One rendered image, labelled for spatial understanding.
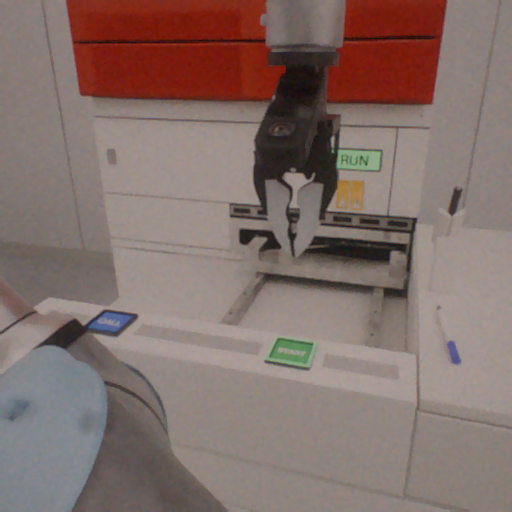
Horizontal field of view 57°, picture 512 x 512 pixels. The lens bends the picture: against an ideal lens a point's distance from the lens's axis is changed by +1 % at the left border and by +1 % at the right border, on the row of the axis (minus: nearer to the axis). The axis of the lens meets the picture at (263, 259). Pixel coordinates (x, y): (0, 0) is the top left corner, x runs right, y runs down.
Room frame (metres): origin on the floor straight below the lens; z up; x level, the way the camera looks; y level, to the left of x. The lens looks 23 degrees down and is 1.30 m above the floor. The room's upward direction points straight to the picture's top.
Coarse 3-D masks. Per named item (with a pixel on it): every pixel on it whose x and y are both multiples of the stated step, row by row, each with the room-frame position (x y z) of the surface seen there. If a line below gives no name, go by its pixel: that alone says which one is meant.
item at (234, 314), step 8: (256, 272) 0.99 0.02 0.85; (256, 280) 0.94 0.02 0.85; (264, 280) 0.98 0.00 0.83; (248, 288) 0.90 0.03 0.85; (256, 288) 0.92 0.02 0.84; (240, 296) 0.86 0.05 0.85; (248, 296) 0.87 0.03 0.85; (240, 304) 0.83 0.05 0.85; (248, 304) 0.86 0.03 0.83; (232, 312) 0.79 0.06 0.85; (240, 312) 0.82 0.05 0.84; (224, 320) 0.76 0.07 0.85; (232, 320) 0.77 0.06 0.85
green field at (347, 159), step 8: (344, 152) 1.05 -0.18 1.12; (352, 152) 1.04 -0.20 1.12; (360, 152) 1.04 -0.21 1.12; (368, 152) 1.03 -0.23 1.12; (376, 152) 1.03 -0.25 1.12; (344, 160) 1.05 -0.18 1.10; (352, 160) 1.04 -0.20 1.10; (360, 160) 1.04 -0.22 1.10; (368, 160) 1.03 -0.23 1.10; (376, 160) 1.03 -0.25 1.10; (352, 168) 1.04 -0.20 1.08; (360, 168) 1.04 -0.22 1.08; (368, 168) 1.03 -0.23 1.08; (376, 168) 1.03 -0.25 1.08
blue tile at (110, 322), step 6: (102, 318) 0.57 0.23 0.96; (108, 318) 0.57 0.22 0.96; (114, 318) 0.57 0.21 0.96; (120, 318) 0.57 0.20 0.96; (126, 318) 0.57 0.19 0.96; (96, 324) 0.56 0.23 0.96; (102, 324) 0.56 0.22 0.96; (108, 324) 0.56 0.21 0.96; (114, 324) 0.56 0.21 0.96; (120, 324) 0.56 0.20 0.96; (108, 330) 0.54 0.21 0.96; (114, 330) 0.54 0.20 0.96
